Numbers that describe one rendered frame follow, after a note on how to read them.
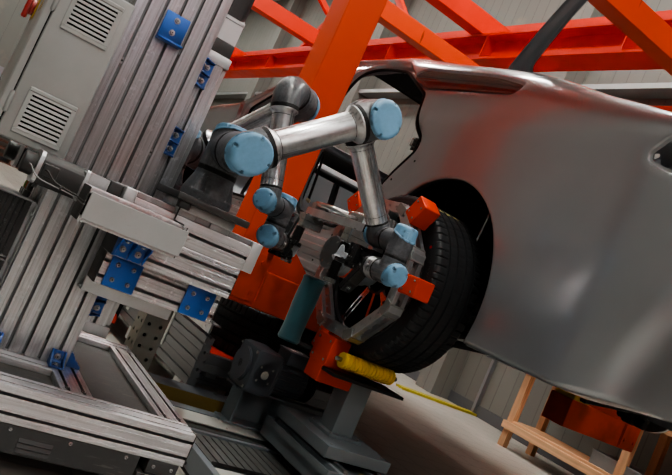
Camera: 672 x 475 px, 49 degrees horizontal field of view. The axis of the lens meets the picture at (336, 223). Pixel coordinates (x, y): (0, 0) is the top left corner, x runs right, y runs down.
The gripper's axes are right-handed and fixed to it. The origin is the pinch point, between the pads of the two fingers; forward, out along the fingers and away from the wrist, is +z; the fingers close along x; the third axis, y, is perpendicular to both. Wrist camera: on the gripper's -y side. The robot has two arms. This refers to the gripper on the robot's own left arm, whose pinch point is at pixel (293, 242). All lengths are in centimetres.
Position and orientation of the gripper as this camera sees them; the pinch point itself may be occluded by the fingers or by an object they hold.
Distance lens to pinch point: 282.8
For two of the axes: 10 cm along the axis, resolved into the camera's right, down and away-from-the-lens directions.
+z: 1.9, 1.5, 9.7
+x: 8.9, 3.8, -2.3
